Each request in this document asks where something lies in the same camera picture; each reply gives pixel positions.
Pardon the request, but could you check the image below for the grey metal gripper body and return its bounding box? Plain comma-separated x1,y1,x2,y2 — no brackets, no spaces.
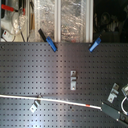
101,103,128,122

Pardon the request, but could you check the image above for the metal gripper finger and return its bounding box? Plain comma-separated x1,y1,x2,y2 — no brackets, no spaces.
121,84,128,96
108,84,119,102

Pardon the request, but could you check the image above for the right blue clamp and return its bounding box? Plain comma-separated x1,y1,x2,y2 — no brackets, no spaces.
89,32,104,53

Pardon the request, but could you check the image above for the blue clamp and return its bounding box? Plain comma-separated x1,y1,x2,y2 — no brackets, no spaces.
89,32,104,53
38,29,57,52

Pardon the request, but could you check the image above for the lower left metal clip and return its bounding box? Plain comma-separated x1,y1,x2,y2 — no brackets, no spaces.
30,95,41,113

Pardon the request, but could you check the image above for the left blue clamp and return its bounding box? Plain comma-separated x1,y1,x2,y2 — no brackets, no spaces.
38,29,57,52

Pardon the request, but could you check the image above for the clear plastic bag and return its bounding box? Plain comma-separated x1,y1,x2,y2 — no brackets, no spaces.
33,0,93,43

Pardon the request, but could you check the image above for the dark perforated pegboard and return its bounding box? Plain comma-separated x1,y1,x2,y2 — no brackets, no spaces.
0,43,128,128

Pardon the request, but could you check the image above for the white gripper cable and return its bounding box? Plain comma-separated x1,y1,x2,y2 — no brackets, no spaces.
119,96,128,116

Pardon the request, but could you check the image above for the centre metal cable clip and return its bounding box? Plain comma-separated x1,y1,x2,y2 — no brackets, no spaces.
70,71,77,90

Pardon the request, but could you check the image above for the white frame rail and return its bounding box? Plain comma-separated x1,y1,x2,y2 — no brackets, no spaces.
54,0,61,42

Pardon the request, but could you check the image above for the red handled tool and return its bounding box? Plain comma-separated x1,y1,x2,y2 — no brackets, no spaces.
1,0,26,18

